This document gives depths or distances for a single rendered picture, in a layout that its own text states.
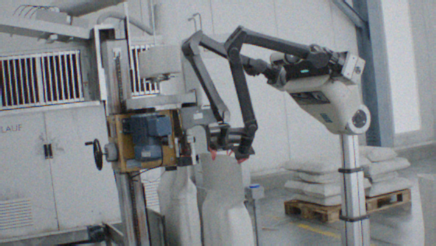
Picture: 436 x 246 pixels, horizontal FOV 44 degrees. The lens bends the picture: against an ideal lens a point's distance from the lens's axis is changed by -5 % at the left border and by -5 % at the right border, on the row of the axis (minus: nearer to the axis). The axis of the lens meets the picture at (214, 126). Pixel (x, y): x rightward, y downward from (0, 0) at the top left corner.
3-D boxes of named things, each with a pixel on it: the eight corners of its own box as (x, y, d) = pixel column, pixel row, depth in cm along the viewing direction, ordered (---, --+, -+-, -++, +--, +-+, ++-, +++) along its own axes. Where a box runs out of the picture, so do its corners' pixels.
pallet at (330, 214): (412, 201, 607) (411, 188, 607) (327, 223, 555) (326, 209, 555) (364, 194, 681) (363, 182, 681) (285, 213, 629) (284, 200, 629)
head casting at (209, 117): (224, 150, 328) (219, 99, 327) (185, 156, 318) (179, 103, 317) (205, 148, 356) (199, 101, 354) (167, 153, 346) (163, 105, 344)
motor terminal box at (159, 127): (173, 138, 291) (171, 116, 290) (158, 141, 283) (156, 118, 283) (162, 139, 296) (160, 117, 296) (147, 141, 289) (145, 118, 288)
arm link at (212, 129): (229, 110, 284) (221, 112, 292) (209, 113, 279) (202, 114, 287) (233, 133, 284) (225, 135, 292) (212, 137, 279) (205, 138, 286)
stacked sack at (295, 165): (349, 165, 612) (348, 152, 611) (297, 174, 589) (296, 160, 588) (327, 162, 652) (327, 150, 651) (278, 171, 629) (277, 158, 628)
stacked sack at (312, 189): (374, 189, 580) (373, 175, 580) (324, 200, 552) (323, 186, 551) (348, 185, 619) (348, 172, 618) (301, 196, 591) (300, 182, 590)
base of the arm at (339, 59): (339, 54, 254) (332, 77, 252) (326, 45, 251) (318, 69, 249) (351, 51, 246) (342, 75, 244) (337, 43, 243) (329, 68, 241)
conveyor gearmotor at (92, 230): (111, 242, 457) (109, 225, 456) (94, 245, 451) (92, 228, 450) (103, 235, 484) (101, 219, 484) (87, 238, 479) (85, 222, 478)
